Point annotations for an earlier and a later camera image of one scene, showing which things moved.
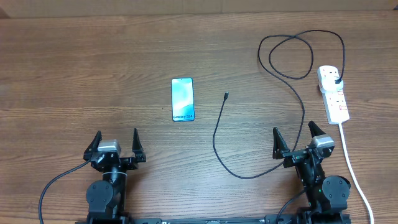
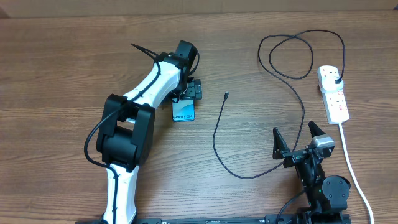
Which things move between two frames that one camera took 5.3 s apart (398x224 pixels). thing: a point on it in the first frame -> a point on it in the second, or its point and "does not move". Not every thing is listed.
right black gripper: [292, 156] does not move
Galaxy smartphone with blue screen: [183, 101] does not move
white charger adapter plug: [329, 81] does not move
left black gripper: [131, 162] -> [193, 91]
